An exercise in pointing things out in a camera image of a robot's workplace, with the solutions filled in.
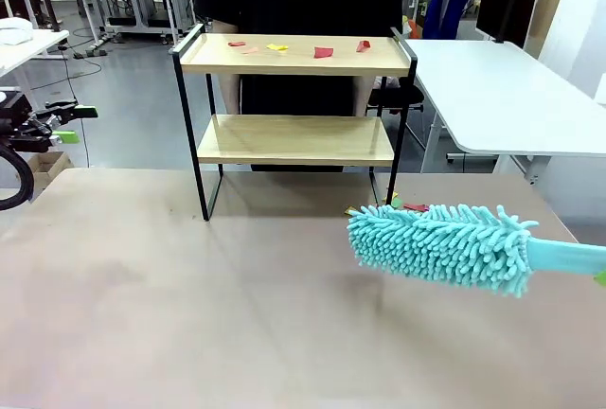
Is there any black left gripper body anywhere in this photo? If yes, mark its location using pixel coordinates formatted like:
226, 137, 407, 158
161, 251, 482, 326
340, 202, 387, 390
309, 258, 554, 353
0, 90, 53, 153

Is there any teal microfiber duster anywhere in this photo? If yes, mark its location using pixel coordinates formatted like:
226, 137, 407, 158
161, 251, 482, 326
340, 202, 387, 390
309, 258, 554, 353
348, 204, 606, 299

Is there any two-tier wooden metal shelf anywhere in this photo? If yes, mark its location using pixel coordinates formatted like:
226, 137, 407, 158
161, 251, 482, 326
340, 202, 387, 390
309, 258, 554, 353
169, 22, 419, 222

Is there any open cardboard box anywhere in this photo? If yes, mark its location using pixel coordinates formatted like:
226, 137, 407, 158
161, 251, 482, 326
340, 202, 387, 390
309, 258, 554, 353
27, 151, 75, 190

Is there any small white desk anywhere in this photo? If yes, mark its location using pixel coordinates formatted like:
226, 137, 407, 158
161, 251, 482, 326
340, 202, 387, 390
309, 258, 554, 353
0, 28, 71, 112

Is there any white cloth bundle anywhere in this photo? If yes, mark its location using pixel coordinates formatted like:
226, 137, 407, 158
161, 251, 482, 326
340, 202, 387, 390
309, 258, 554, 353
0, 16, 34, 45

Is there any large white desk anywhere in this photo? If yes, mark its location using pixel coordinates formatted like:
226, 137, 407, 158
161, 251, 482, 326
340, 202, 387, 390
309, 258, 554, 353
404, 38, 606, 178

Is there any black office chair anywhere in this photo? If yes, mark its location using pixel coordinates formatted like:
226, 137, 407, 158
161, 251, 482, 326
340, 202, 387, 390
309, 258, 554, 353
367, 78, 426, 143

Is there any black computer monitor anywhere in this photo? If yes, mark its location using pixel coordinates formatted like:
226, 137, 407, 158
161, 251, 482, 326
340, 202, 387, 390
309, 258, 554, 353
475, 0, 541, 49

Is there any black braided cable hose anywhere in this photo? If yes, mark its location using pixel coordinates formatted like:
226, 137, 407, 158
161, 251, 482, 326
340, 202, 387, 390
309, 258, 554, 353
0, 146, 35, 211

